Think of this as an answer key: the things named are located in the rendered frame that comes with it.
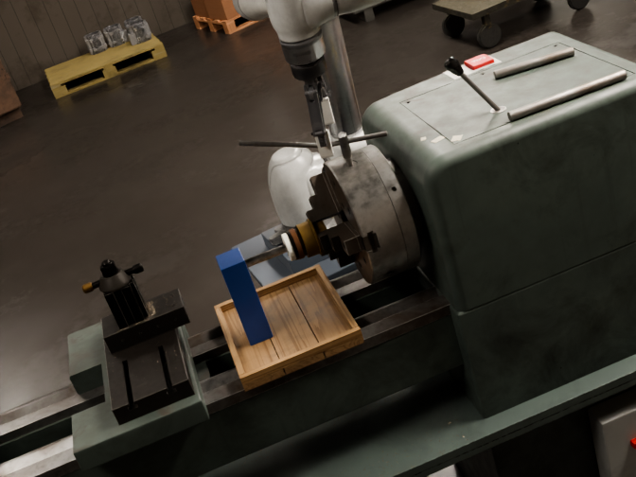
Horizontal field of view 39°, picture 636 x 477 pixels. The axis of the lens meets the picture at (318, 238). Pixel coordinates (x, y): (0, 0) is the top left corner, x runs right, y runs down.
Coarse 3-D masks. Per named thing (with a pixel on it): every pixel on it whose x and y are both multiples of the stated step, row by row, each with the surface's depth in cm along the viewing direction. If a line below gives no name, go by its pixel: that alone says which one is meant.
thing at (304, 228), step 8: (304, 224) 215; (312, 224) 214; (320, 224) 215; (288, 232) 215; (296, 232) 214; (304, 232) 213; (312, 232) 213; (296, 240) 213; (304, 240) 213; (312, 240) 213; (296, 248) 213; (304, 248) 214; (312, 248) 214; (320, 248) 214; (296, 256) 214; (304, 256) 216
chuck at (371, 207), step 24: (336, 168) 209; (360, 168) 207; (336, 192) 214; (360, 192) 204; (384, 192) 204; (336, 216) 229; (360, 216) 203; (384, 216) 203; (384, 240) 205; (360, 264) 222; (384, 264) 208
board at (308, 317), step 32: (288, 288) 239; (320, 288) 234; (224, 320) 230; (288, 320) 225; (320, 320) 221; (352, 320) 214; (256, 352) 217; (288, 352) 213; (320, 352) 209; (256, 384) 208
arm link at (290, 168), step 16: (272, 160) 270; (288, 160) 266; (304, 160) 267; (320, 160) 270; (272, 176) 269; (288, 176) 266; (304, 176) 267; (272, 192) 272; (288, 192) 268; (304, 192) 268; (288, 208) 271; (304, 208) 271; (288, 224) 275
